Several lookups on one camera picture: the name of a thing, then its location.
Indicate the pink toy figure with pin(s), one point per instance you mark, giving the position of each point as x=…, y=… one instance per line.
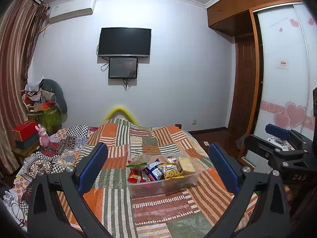
x=42, y=138

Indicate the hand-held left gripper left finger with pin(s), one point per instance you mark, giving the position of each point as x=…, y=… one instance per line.
x=95, y=163

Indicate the red and white sticker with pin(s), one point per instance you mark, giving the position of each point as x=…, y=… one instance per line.
x=282, y=63

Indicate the yellow cushion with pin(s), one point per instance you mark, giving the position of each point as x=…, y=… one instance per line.
x=118, y=109

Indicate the pile of clothes on chair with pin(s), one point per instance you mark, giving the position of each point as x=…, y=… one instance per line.
x=58, y=94

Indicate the small black wall monitor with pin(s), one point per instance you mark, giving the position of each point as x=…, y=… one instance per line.
x=123, y=68

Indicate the black wall television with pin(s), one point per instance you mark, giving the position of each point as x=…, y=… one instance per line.
x=124, y=42

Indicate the checkered patchwork quilt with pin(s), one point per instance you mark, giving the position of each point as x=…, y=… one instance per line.
x=62, y=153

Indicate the orange striped patchwork blanket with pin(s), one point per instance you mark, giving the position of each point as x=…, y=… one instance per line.
x=118, y=203

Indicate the striped brown curtain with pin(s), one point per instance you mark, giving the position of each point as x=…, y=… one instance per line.
x=17, y=67

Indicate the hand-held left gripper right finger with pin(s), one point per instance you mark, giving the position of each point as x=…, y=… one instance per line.
x=223, y=168

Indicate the blue and white snack packet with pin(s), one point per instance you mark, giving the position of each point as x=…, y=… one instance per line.
x=153, y=171

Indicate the brown wooden door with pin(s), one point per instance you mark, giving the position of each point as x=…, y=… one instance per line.
x=245, y=84

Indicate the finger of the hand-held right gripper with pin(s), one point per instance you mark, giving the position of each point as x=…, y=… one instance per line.
x=260, y=148
x=277, y=130

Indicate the orange cardboard box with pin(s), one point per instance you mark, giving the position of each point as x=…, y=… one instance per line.
x=44, y=106

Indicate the yellow snack packet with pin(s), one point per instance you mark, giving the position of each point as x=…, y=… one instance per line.
x=172, y=172

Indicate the wardrobe with heart print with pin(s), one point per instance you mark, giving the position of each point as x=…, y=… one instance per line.
x=282, y=91

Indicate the clear plastic box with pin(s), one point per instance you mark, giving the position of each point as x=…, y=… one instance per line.
x=161, y=188

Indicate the red box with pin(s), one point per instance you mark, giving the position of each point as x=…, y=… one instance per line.
x=23, y=130

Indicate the biscuit packet with white label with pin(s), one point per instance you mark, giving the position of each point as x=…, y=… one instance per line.
x=186, y=165

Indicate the white air conditioner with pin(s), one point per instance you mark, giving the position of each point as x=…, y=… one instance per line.
x=71, y=11

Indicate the red snack packet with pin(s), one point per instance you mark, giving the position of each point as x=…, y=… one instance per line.
x=135, y=177

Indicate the green snack packet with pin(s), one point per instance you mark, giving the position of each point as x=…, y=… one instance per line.
x=138, y=164

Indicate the white plastic bag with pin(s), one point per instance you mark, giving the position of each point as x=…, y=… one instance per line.
x=33, y=85

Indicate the dark grey box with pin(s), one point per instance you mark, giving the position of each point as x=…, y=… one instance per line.
x=27, y=143

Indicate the wooden stool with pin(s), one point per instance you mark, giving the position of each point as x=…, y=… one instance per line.
x=23, y=153

